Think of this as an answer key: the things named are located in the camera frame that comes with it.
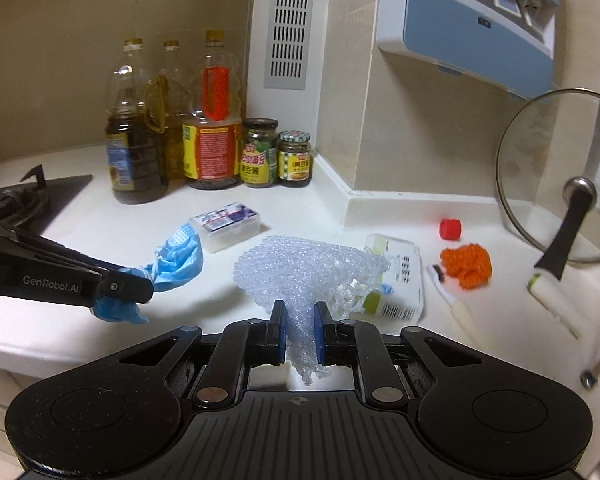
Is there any yellow oil bottle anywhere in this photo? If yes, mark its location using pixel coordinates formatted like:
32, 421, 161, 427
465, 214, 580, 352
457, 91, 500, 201
144, 40, 192, 182

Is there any sauce jar with dark lid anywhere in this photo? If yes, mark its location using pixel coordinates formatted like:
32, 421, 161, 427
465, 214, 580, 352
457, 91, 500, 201
240, 118, 280, 189

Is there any sauce jar with checked lid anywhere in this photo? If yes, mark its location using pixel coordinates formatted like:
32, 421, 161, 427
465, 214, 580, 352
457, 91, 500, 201
277, 130, 314, 189

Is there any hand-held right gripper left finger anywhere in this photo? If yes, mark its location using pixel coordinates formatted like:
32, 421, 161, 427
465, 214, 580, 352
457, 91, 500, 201
115, 300, 287, 408

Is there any clear plastic box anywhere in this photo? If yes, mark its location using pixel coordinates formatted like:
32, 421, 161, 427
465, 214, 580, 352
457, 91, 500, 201
188, 202, 264, 254

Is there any white green scallion piece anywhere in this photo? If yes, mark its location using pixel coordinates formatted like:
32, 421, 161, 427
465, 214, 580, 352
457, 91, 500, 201
526, 272, 582, 341

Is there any dark oil bottle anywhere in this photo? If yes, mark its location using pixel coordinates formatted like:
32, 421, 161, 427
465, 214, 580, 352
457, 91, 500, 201
105, 37, 169, 206

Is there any clear bubble wrap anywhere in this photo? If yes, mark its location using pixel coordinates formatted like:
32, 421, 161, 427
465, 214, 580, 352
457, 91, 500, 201
232, 235, 392, 387

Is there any white green carton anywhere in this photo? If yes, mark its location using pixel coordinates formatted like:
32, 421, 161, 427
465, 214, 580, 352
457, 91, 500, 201
364, 232, 427, 324

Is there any blue face mask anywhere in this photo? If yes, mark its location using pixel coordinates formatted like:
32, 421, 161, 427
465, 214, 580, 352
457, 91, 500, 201
91, 223, 205, 324

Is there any grey vent grille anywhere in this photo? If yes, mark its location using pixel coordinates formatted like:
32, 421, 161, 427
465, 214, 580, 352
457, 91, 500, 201
264, 0, 317, 92

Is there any white toothbrush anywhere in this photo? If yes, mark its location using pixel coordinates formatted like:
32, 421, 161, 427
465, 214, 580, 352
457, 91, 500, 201
431, 263, 477, 337

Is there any glass pot lid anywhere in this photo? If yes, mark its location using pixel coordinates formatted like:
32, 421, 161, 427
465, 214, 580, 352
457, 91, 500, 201
495, 87, 600, 282

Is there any oil bottle with red handle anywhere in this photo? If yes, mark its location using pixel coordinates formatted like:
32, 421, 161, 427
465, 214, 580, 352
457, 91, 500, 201
182, 30, 244, 191

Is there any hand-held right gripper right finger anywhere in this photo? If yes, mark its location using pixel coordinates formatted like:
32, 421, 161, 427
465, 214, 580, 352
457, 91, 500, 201
314, 301, 486, 406

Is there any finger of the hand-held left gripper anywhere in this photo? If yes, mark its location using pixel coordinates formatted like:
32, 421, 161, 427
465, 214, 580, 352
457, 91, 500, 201
0, 211, 108, 275
0, 259, 154, 312

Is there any orange mesh scrubber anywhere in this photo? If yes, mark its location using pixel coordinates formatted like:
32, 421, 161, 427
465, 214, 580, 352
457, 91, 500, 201
439, 242, 494, 291

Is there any gas stove burner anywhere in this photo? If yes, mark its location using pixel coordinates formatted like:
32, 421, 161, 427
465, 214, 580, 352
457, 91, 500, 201
0, 164, 94, 238

